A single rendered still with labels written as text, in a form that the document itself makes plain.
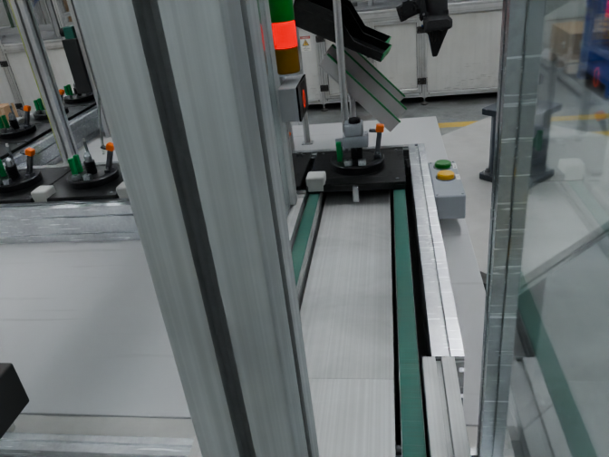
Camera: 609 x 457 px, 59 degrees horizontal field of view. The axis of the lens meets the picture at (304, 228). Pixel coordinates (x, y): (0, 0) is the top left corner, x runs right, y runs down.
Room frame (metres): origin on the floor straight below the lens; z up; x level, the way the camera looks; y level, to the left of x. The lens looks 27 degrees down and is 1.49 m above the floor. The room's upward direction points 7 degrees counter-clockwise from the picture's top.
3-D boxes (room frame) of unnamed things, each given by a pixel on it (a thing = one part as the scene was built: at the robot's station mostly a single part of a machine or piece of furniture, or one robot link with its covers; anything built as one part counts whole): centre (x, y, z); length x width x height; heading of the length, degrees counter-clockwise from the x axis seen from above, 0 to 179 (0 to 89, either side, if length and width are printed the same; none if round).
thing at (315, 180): (1.23, -0.04, 0.97); 0.05 x 0.05 x 0.04; 79
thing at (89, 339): (1.39, 0.28, 0.84); 1.50 x 1.41 x 0.03; 169
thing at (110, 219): (1.40, 0.32, 0.91); 1.24 x 0.33 x 0.10; 79
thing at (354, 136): (1.31, -0.15, 1.06); 0.08 x 0.04 x 0.07; 80
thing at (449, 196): (1.19, -0.35, 0.93); 0.21 x 0.07 x 0.06; 169
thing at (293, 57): (1.15, -0.01, 1.28); 0.05 x 0.05 x 0.05
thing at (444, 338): (1.01, -0.26, 0.91); 0.89 x 0.06 x 0.11; 169
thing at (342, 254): (1.02, -0.08, 0.91); 0.84 x 0.28 x 0.10; 169
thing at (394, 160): (1.31, -0.16, 0.96); 0.24 x 0.24 x 0.02; 79
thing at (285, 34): (1.15, -0.01, 1.33); 0.05 x 0.05 x 0.05
